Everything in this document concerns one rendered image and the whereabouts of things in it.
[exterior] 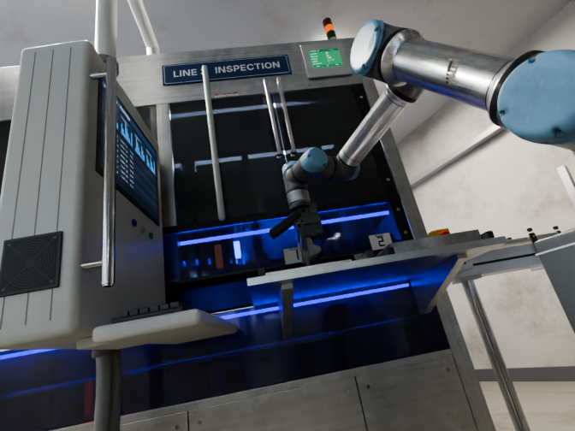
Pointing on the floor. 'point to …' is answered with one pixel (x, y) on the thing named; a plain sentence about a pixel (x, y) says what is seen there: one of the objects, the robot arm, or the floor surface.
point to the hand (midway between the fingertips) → (305, 264)
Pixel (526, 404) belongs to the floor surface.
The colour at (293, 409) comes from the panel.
